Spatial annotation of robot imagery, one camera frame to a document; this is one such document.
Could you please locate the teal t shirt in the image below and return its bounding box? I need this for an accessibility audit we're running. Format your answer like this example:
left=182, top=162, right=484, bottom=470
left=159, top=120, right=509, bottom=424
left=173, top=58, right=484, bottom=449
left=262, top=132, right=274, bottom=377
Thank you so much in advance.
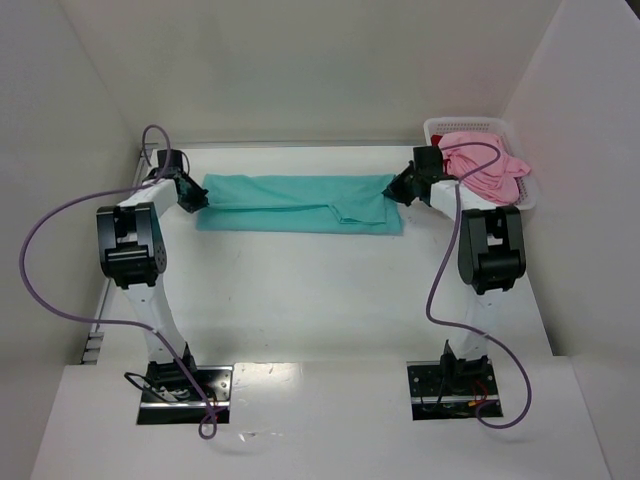
left=196, top=174, right=404, bottom=236

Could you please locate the red t shirt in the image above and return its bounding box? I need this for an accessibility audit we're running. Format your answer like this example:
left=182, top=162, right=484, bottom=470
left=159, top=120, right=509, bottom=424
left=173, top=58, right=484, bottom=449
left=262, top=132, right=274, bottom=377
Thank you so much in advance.
left=430, top=135, right=444, bottom=146

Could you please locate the pink t shirt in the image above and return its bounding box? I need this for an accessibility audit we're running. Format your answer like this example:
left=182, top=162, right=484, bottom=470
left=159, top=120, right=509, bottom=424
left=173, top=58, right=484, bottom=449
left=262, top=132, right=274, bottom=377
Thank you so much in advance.
left=438, top=131, right=531, bottom=205

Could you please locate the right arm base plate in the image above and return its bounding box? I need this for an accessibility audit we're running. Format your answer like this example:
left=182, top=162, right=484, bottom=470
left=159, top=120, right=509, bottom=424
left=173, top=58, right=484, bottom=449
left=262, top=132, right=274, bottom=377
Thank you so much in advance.
left=406, top=361, right=503, bottom=421

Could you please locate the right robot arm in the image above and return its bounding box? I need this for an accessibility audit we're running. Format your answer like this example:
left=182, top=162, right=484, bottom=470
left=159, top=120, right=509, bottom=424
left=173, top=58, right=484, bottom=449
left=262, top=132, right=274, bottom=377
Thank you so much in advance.
left=383, top=141, right=532, bottom=394

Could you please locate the white plastic basket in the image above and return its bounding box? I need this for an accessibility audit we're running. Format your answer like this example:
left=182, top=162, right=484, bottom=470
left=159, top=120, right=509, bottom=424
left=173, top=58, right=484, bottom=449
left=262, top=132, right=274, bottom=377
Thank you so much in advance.
left=423, top=117, right=539, bottom=211

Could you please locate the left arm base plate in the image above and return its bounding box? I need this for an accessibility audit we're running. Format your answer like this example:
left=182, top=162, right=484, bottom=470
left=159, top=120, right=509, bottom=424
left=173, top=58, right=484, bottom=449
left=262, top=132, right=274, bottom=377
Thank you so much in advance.
left=124, top=365, right=233, bottom=426

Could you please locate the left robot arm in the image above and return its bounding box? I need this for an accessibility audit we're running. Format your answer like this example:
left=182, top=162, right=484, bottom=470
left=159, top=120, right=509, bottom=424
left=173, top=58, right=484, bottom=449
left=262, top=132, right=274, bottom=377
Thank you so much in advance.
left=96, top=150, right=208, bottom=402

